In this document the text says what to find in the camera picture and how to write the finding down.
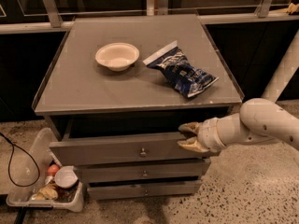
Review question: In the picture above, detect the white paper bowl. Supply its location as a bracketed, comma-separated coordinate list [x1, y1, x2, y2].
[95, 43, 139, 72]

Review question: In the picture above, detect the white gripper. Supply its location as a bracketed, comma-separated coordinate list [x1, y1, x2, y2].
[178, 118, 226, 153]

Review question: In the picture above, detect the grey drawer cabinet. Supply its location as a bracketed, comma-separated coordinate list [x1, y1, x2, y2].
[33, 15, 243, 188]

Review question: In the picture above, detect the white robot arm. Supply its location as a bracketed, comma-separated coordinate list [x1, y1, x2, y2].
[178, 32, 299, 153]

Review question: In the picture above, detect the metal bracket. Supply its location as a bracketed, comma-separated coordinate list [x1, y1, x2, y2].
[255, 0, 273, 18]
[42, 0, 62, 28]

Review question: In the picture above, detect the yellow crumpled wrapper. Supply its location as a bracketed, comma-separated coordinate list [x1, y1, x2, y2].
[33, 184, 59, 201]

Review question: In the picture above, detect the blue chip bag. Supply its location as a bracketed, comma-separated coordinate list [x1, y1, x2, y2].
[143, 41, 218, 98]

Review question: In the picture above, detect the metal rail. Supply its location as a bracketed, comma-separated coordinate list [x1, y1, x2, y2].
[0, 11, 299, 35]

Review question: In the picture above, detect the grey drawer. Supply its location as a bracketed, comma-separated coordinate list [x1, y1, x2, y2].
[50, 133, 215, 166]
[74, 158, 210, 183]
[87, 180, 202, 200]

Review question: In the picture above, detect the grey top drawer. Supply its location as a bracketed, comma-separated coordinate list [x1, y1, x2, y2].
[50, 133, 215, 166]

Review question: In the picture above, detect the clear plastic bin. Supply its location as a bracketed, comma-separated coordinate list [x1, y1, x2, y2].
[7, 128, 85, 212]

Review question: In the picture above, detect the red apple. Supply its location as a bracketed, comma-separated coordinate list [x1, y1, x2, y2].
[47, 164, 60, 176]

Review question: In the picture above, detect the left metal bracket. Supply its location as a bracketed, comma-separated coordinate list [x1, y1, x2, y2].
[42, 0, 62, 28]

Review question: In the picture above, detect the grey bottom drawer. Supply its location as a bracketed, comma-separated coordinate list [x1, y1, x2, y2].
[87, 180, 202, 200]

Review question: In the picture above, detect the yellow object on rail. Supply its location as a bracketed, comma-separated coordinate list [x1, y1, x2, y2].
[281, 3, 299, 14]

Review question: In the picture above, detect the grey middle drawer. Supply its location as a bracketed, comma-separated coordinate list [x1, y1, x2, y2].
[74, 158, 210, 183]

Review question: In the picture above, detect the white bowl in bin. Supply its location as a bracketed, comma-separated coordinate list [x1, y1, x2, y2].
[54, 166, 78, 189]

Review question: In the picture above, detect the right metal bracket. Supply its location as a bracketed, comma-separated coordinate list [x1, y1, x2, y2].
[255, 0, 273, 18]

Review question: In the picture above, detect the black cable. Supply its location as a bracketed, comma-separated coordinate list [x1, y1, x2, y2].
[0, 132, 41, 188]

